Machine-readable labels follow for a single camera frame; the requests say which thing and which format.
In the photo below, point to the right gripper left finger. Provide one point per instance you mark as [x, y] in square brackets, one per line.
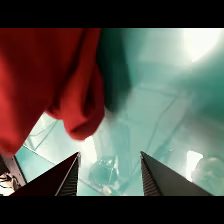
[61, 178]

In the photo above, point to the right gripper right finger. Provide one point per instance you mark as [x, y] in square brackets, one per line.
[166, 181]

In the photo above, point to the red T-shirt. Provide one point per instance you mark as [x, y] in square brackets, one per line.
[40, 76]

